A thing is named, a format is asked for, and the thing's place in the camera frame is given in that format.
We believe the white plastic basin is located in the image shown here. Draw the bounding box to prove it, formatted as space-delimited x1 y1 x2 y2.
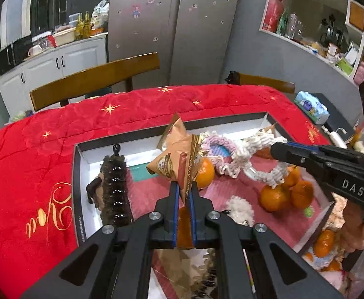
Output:
53 28 76 46

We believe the brown caterpillar toy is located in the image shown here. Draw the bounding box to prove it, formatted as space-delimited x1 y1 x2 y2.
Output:
99 143 134 226

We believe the red printed blanket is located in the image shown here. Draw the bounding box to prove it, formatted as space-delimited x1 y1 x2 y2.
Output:
0 84 337 299

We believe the clear plastic bag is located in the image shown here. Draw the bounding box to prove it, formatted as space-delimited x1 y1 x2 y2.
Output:
90 0 109 33

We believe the white kitchen cabinet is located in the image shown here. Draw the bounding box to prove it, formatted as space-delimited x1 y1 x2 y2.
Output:
0 33 109 126

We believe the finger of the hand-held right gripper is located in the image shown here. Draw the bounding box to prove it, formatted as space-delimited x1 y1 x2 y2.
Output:
286 141 323 155
270 143 322 168

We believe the brown hair clip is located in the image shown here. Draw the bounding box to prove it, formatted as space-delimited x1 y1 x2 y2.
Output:
86 176 105 210

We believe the white crochet scrunchie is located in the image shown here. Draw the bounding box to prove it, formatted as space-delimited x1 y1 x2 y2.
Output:
215 129 290 189

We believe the green box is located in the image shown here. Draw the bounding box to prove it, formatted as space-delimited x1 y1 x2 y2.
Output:
337 59 355 76

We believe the blue white scrunchie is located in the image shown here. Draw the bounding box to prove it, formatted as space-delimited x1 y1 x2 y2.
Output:
307 254 338 272

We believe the white power adapter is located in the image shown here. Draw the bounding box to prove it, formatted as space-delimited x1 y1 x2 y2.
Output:
322 126 348 149

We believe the yellow glass bottle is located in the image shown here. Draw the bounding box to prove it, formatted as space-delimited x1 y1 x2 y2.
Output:
75 13 84 40
84 11 92 39

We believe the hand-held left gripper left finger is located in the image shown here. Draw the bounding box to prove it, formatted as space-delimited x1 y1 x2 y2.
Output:
20 182 181 299

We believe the person's right hand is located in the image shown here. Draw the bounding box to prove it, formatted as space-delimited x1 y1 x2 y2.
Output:
342 201 364 251

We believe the red box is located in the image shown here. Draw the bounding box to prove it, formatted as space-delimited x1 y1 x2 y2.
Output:
262 0 284 33

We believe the wooden chair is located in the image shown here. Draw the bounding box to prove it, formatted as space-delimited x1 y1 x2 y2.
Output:
229 72 295 94
29 52 161 112

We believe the black laptop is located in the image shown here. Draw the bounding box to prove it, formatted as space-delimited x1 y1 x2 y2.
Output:
313 93 362 141

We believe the wooden chair back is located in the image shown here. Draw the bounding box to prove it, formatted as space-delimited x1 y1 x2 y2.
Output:
29 52 161 112

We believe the silver refrigerator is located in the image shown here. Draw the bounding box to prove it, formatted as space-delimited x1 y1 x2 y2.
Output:
107 0 244 86

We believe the pink crochet scrunchie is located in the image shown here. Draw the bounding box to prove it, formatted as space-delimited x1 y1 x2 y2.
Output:
199 132 239 175

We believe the black microwave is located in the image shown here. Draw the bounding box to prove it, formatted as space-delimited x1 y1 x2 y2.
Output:
0 36 33 77

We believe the dark shallow gift box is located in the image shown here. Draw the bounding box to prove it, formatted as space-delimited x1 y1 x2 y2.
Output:
71 111 338 299

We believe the blue tissue pack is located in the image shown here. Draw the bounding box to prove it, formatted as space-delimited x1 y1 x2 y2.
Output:
294 91 330 125

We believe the white wall shelf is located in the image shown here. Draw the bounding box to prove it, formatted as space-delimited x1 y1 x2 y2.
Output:
259 0 364 85

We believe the beige fluffy hair clip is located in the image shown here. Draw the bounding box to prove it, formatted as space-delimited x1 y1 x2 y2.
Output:
225 196 255 225

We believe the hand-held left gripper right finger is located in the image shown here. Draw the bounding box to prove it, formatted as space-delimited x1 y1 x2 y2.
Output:
190 182 345 299

